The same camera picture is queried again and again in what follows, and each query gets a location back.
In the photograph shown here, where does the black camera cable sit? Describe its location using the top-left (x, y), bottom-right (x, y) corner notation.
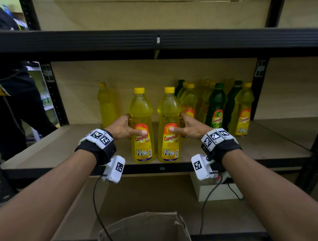
top-left (92, 174), bottom-right (114, 241)
top-left (199, 172), bottom-right (223, 235)

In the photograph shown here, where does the person's right hand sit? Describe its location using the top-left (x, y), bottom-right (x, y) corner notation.
top-left (169, 112), bottom-right (213, 141)

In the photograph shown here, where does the person's left hand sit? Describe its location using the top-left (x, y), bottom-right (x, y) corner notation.
top-left (105, 113), bottom-right (148, 141)

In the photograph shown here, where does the white wrist camera with marker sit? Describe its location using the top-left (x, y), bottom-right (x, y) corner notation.
top-left (190, 154), bottom-right (215, 181)
top-left (102, 155), bottom-right (126, 185)

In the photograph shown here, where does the cluster of yellow bottles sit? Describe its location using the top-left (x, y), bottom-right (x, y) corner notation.
top-left (177, 79), bottom-right (255, 138)

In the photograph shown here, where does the black metal shelf rack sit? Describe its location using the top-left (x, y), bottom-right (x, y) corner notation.
top-left (0, 0), bottom-right (318, 241)

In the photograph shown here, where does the white box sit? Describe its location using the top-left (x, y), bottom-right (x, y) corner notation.
top-left (191, 171), bottom-right (243, 202)

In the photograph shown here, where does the white background shelf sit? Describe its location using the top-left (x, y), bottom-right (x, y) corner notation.
top-left (26, 62), bottom-right (61, 127)

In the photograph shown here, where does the brown cardboard box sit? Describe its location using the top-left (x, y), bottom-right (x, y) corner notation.
top-left (98, 211), bottom-right (192, 241)

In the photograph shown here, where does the black wrist band with markers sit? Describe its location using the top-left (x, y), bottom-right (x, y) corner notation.
top-left (75, 128), bottom-right (117, 166)
top-left (200, 128), bottom-right (242, 165)

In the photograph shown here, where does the person's left forearm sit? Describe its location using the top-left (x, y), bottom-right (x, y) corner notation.
top-left (0, 149), bottom-right (97, 241)

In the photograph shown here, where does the person's right forearm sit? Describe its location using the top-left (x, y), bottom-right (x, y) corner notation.
top-left (222, 149), bottom-right (318, 241)

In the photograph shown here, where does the green labelled dish soap bottle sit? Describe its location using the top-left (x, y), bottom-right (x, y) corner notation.
top-left (205, 83), bottom-right (227, 129)

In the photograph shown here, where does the thin black cable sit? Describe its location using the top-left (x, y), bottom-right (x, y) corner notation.
top-left (227, 182), bottom-right (244, 201)

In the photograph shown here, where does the yellow dish soap bottle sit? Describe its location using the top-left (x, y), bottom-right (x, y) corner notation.
top-left (128, 87), bottom-right (155, 164)
top-left (97, 82), bottom-right (118, 128)
top-left (157, 86), bottom-right (182, 163)

